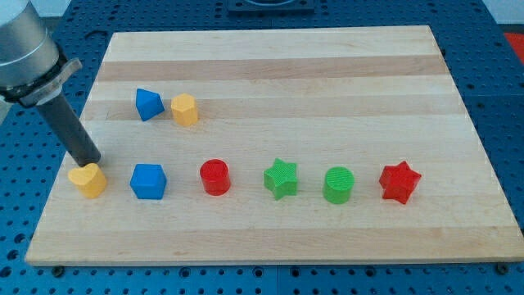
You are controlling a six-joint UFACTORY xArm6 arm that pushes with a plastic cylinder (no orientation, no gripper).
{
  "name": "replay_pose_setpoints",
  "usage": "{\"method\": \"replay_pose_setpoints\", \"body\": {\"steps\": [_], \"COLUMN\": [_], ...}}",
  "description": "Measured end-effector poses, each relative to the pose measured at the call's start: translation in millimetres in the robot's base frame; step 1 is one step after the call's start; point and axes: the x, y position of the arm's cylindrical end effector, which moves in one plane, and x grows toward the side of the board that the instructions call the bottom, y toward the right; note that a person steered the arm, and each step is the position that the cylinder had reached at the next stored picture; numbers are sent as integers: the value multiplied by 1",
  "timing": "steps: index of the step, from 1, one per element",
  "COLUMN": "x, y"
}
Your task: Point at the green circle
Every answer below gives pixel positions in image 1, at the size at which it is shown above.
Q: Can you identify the red object at edge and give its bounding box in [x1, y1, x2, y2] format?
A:
[504, 32, 524, 63]

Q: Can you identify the blue triangular block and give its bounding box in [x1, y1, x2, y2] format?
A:
[135, 88, 165, 121]

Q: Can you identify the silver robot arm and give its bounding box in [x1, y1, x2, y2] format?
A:
[1, 0, 82, 107]

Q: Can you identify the yellow hexagon block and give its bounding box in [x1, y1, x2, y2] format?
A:
[170, 93, 199, 126]

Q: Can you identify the green star block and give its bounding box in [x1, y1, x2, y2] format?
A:
[264, 158, 298, 200]

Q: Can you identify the dark grey pointer rod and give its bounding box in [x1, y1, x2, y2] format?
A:
[36, 93, 102, 167]

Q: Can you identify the red star block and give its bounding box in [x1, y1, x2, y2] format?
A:
[379, 161, 422, 205]

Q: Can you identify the yellow heart block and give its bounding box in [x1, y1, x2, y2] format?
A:
[68, 163, 107, 198]

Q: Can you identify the blue hexagon block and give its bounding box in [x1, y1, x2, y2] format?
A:
[129, 163, 167, 200]

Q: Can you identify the green cylinder block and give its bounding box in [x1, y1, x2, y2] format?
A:
[323, 166, 355, 204]

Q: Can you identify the red cylinder block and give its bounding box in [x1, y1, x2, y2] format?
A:
[200, 159, 231, 196]

